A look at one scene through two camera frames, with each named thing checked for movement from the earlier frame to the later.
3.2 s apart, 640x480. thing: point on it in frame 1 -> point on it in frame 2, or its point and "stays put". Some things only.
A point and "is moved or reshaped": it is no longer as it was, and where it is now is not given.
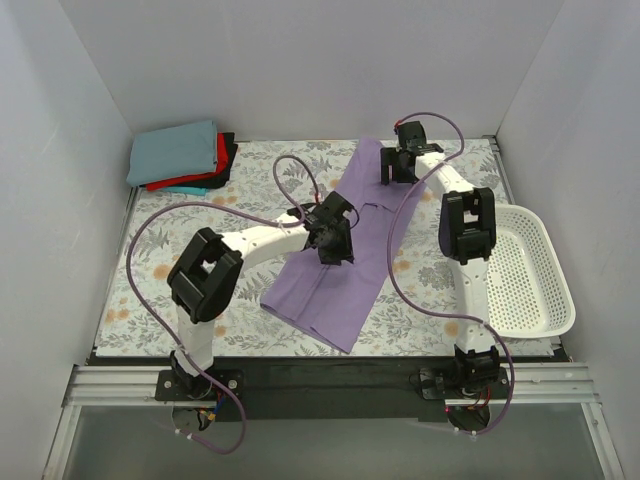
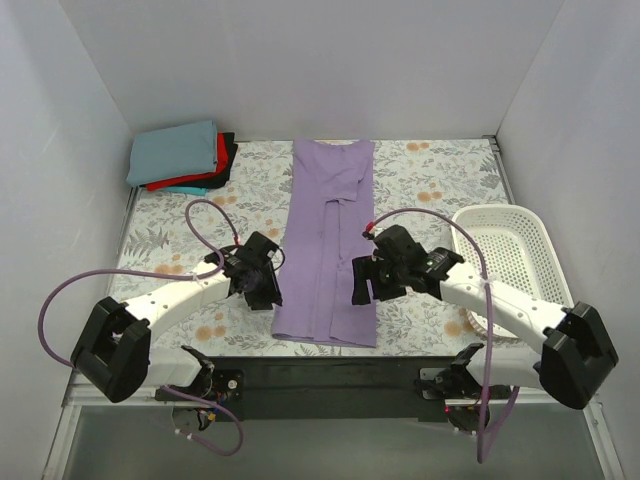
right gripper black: (395, 167) -> (372, 279)
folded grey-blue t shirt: (173, 153) stays put
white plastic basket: (527, 295) stays put
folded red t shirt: (221, 163) stays put
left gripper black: (334, 245) -> (263, 286)
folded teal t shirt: (190, 190) stays put
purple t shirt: (330, 301) is moved or reshaped
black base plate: (275, 389) stays put
